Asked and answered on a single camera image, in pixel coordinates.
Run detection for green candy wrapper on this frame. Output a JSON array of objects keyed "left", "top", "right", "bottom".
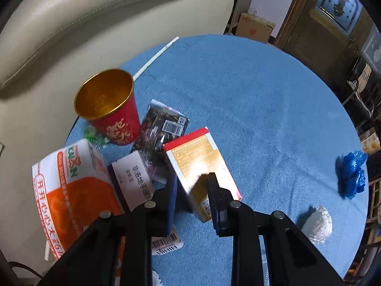
[{"left": 83, "top": 125, "right": 109, "bottom": 149}]

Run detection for red paper cup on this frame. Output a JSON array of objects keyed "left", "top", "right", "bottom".
[{"left": 74, "top": 68, "right": 142, "bottom": 146}]

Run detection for dark metal chair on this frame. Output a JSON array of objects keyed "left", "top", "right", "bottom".
[{"left": 342, "top": 56, "right": 376, "bottom": 120}]

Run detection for blue plastic bag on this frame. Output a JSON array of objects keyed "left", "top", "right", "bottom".
[{"left": 336, "top": 151, "right": 369, "bottom": 200}]

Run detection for white plastic bag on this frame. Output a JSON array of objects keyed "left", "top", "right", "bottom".
[{"left": 301, "top": 205, "right": 333, "bottom": 244}]

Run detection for grey wooden crib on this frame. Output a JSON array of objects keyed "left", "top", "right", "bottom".
[{"left": 225, "top": 0, "right": 264, "bottom": 35}]

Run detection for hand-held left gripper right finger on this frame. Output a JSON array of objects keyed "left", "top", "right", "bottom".
[{"left": 207, "top": 173, "right": 346, "bottom": 286}]

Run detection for white medicine box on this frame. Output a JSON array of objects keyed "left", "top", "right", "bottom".
[{"left": 107, "top": 150, "right": 183, "bottom": 256}]

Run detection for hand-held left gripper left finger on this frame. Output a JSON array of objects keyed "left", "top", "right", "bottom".
[{"left": 39, "top": 174, "right": 179, "bottom": 286}]

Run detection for yellow juice carton box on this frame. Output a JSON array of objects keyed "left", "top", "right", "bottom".
[{"left": 360, "top": 128, "right": 381, "bottom": 155}]

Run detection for dark snack packet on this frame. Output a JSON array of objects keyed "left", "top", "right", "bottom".
[{"left": 132, "top": 99, "right": 190, "bottom": 182}]

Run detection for wooden stained-glass door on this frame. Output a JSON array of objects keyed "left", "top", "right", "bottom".
[{"left": 275, "top": 0, "right": 381, "bottom": 75}]

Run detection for brown cardboard box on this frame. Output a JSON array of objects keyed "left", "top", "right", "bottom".
[{"left": 235, "top": 12, "right": 276, "bottom": 44}]

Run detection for orange red cardboard box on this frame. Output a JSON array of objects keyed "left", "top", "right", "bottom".
[{"left": 163, "top": 128, "right": 243, "bottom": 222}]

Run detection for thin black cable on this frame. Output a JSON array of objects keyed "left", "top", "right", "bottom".
[{"left": 7, "top": 260, "right": 42, "bottom": 279}]

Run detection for cream leather sofa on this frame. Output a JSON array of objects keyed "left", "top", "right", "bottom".
[{"left": 0, "top": 0, "right": 235, "bottom": 270}]

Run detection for orange white tissue pack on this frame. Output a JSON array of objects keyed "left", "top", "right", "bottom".
[{"left": 32, "top": 139, "right": 125, "bottom": 261}]

